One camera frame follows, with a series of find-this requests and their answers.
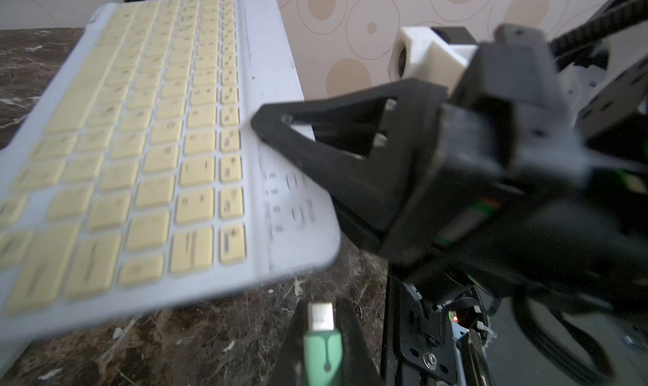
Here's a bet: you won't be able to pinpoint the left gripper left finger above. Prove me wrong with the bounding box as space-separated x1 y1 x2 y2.
266 300 308 386

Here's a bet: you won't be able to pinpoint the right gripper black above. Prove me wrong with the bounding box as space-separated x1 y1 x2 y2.
251 25 647 305

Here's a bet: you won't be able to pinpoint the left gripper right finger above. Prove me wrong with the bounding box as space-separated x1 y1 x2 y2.
335 298 384 386

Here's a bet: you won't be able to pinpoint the green USB cable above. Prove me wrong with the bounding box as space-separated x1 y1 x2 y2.
302 301 344 386

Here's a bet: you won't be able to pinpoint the white keyboard yellow keys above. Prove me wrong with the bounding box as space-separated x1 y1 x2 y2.
1 0 341 346

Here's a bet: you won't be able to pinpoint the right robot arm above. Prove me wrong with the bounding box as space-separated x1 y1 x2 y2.
251 0 647 312

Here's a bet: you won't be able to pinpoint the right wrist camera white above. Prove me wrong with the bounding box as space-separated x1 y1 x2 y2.
387 26 478 94

